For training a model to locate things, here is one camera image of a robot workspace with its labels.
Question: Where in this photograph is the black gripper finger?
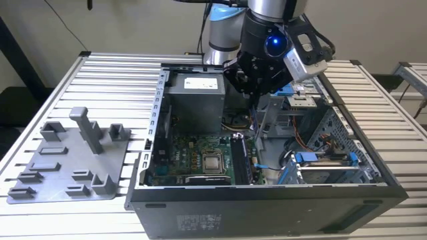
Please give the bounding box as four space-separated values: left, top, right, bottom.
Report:
221 59 259 100
257 71 295 100

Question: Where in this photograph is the dark RAM stick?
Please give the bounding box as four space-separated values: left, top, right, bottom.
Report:
248 95 260 132

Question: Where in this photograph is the installed RAM stick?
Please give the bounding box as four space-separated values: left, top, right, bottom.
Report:
240 138 253 185

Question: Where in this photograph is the blue drive bay latch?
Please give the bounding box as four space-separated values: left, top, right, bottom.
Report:
277 84 295 97

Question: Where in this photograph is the metal drive cage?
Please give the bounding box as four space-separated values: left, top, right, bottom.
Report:
255 82 331 139

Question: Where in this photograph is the grey power supply unit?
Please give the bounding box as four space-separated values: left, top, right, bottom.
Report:
165 74 227 135

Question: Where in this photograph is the blue disk carrier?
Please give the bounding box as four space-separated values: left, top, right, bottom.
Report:
279 151 364 186

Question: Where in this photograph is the metal CPU socket cover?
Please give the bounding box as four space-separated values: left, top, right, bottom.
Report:
200 150 225 175

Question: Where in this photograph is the green motherboard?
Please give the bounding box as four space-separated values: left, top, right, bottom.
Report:
151 132 265 187

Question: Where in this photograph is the silver CPU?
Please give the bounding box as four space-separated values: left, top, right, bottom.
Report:
204 156 223 173

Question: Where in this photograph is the metal slat side table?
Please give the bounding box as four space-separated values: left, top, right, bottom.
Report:
388 61 427 101

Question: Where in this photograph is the black graphics card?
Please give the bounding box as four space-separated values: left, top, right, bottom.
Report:
184 175 232 186

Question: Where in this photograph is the black open PC case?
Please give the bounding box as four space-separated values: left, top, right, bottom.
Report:
123 61 410 238

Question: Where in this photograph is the grey parts rack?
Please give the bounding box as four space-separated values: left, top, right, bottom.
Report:
5 106 135 205

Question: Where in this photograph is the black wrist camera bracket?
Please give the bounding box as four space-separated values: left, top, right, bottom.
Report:
287 21 336 66

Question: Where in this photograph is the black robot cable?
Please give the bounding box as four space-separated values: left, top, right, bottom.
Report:
195 0 212 54

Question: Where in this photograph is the orange wire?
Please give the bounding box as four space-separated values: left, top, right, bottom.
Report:
288 114 336 154

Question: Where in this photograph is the yellow and black wire bundle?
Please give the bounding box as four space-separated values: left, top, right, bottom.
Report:
221 112 252 132

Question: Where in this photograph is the wire with blue plug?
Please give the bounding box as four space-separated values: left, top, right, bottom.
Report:
253 162 288 173

